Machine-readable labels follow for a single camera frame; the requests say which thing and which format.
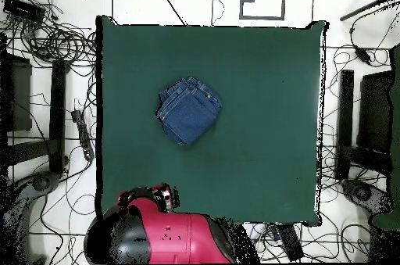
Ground blue denim jeans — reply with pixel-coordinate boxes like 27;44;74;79
155;76;223;147

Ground dark flat panel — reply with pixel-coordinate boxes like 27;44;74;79
356;70;395;154
0;52;33;133

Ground black power strip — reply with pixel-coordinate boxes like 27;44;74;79
276;224;305;262
70;109;95;162

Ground dark wheeled stand base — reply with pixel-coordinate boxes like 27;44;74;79
0;170;62;264
341;178;393;216

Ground dark green table cloth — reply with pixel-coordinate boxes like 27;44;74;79
371;44;400;231
95;14;329;228

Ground black electronics box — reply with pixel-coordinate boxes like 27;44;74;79
2;0;47;23

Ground black power adapter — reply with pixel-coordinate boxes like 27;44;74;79
353;45;373;65

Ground black tripod pole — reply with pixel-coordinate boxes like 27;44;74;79
339;0;400;23

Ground black frame leg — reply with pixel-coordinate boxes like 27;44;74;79
335;69;393;181
5;59;71;175

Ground tangled black cable bundle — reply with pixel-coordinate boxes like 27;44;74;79
9;0;97;69

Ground thick black cable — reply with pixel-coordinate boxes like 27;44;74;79
152;0;188;27

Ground thin black cable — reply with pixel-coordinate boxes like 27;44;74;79
211;0;226;27

